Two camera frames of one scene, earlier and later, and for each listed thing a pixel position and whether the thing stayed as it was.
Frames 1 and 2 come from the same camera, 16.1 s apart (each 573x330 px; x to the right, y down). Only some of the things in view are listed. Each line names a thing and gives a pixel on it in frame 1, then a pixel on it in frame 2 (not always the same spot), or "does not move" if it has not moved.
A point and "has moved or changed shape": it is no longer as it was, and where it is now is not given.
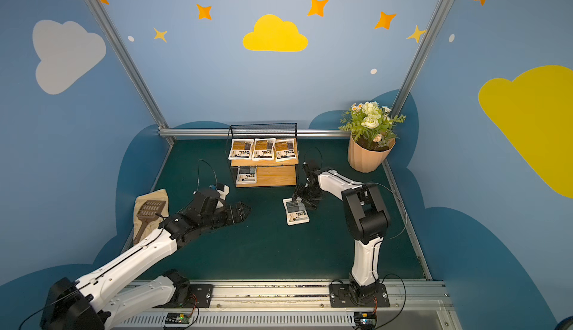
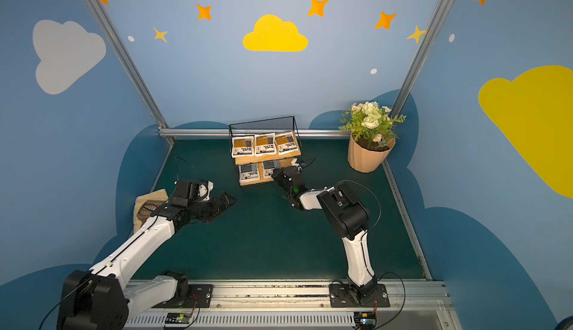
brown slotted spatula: (148, 210) does not move
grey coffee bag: (246, 175) does not move
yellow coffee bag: (263, 149) has moved or changed shape
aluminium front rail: (304, 304) does not move
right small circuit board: (365, 320) does not move
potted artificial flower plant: (372, 136) does not move
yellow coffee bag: (286, 149) has moved or changed shape
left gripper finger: (236, 213) -> (226, 201)
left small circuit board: (177, 319) does not move
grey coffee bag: (295, 211) -> (268, 167)
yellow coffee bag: (241, 149) does not move
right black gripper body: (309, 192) -> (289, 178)
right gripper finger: (302, 195) -> (279, 174)
